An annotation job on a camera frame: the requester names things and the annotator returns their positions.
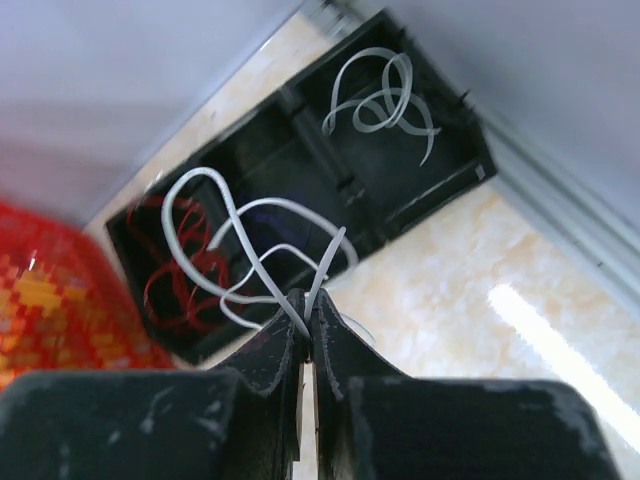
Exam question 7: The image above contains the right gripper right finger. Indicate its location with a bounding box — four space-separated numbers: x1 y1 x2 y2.
309 292 619 479

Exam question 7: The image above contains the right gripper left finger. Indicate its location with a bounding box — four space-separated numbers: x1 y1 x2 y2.
1 311 306 479

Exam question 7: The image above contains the black three-compartment bin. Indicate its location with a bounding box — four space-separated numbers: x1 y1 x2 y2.
107 11 496 364

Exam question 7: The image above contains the red plastic shopping basket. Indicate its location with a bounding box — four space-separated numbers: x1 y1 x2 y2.
1 202 173 386

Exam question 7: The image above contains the white wire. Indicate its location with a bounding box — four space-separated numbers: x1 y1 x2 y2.
160 166 359 333
321 47 442 168

